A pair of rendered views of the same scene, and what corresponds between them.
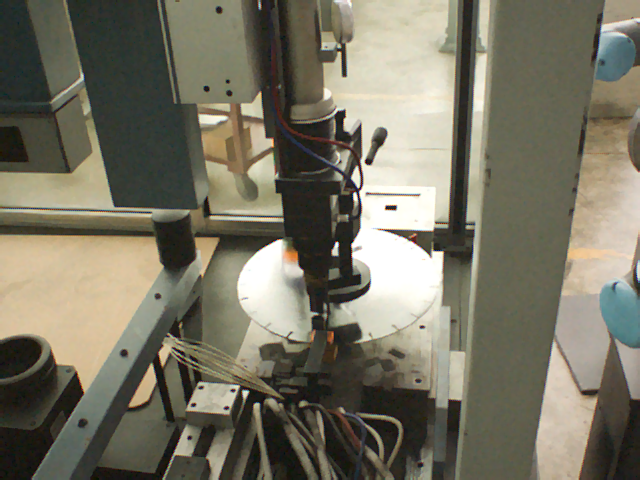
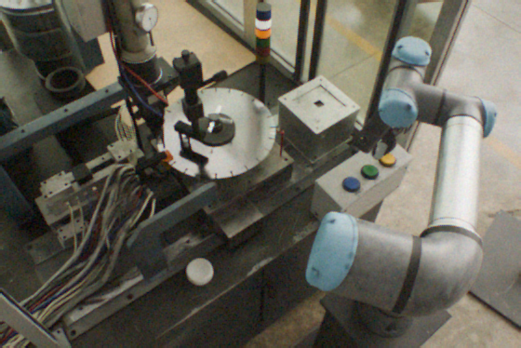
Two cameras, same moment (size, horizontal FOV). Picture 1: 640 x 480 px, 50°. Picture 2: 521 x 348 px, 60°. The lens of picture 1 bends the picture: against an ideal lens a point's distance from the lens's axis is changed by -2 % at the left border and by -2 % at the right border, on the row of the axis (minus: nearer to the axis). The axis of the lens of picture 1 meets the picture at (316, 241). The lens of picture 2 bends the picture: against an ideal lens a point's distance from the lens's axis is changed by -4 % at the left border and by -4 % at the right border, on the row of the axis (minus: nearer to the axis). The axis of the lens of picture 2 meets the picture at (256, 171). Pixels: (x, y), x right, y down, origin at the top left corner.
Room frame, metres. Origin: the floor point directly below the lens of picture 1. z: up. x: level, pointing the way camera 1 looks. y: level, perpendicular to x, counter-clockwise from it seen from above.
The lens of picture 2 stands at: (0.36, -0.68, 1.93)
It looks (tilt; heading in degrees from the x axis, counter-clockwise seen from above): 54 degrees down; 41
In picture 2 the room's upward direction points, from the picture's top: straight up
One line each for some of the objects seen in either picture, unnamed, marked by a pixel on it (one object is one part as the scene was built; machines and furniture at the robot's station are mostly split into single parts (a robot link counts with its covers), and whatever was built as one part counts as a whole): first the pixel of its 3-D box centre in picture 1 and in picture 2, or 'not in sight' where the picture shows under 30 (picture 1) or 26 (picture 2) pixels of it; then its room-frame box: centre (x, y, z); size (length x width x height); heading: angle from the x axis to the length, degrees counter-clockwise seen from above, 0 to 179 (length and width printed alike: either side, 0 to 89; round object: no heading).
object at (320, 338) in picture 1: (318, 365); (154, 167); (0.75, 0.01, 0.93); 0.10 x 0.03 x 0.07; 168
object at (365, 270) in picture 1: (337, 272); (215, 127); (0.94, -0.03, 0.96); 0.11 x 0.11 x 0.03
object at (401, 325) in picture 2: not in sight; (391, 301); (0.91, -0.66, 0.80); 0.15 x 0.15 x 0.10
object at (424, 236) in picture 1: (390, 237); (316, 119); (1.25, -0.16, 0.82); 0.18 x 0.18 x 0.15; 78
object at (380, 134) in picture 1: (364, 144); (207, 75); (0.89, -0.08, 1.21); 0.08 x 0.06 x 0.03; 168
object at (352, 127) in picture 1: (342, 176); (190, 86); (0.86, -0.04, 1.17); 0.06 x 0.05 x 0.20; 159
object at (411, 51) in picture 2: not in sight; (407, 66); (1.14, -0.42, 1.27); 0.09 x 0.08 x 0.11; 21
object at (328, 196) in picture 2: not in sight; (361, 184); (1.14, -0.40, 0.82); 0.28 x 0.11 x 0.15; 168
